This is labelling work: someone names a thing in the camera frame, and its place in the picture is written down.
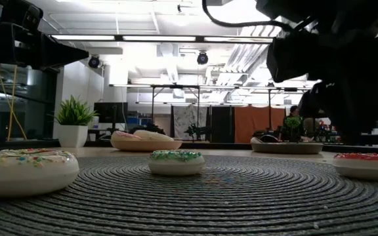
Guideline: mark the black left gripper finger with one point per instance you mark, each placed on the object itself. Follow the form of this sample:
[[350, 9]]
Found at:
[[61, 46], [61, 60]]

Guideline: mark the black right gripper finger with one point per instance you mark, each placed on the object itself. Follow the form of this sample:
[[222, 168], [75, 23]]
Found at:
[[315, 105], [356, 114]]

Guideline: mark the small red frosted donut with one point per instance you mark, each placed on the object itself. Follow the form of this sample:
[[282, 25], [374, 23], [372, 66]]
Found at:
[[366, 170]]

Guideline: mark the large pink frosted donut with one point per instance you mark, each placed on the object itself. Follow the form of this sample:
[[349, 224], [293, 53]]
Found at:
[[123, 135]]

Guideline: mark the large white glazed donut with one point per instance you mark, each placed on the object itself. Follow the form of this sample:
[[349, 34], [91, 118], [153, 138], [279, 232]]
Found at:
[[154, 135]]

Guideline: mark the small white sprinkled donut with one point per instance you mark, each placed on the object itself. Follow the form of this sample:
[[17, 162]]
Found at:
[[28, 177]]

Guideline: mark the small green frosted donut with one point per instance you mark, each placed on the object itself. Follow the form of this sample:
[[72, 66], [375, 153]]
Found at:
[[176, 167]]

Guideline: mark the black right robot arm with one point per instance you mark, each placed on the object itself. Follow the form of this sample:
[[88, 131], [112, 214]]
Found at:
[[307, 10]]

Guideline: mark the person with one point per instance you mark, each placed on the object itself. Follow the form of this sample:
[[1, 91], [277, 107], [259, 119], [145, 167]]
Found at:
[[294, 110]]

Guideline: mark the green background plant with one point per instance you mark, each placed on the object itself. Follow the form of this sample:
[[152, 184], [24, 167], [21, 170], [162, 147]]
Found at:
[[293, 123]]

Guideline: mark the dark grey round pan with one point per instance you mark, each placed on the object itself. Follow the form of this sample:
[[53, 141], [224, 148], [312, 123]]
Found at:
[[287, 148]]

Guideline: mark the orange curtain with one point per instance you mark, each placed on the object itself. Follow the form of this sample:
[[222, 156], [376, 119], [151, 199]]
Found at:
[[251, 121]]

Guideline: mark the black computer monitor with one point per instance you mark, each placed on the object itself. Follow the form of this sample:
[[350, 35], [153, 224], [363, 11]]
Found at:
[[110, 113]]

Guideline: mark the green plant in white pot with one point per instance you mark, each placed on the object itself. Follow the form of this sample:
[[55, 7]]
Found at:
[[73, 136]]

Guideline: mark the black curtain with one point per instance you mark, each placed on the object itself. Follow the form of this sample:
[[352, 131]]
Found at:
[[222, 124]]

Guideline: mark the pink plate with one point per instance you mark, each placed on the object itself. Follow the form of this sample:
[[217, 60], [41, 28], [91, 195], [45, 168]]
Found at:
[[146, 146]]

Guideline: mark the white patterned cloth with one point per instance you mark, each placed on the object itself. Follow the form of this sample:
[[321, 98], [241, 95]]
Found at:
[[189, 119]]

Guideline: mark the round grey woven placemat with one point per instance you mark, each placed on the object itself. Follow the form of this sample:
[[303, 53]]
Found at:
[[228, 203]]

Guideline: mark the round black ceiling camera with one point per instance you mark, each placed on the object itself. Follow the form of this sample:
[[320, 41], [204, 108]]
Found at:
[[202, 58], [94, 61]]

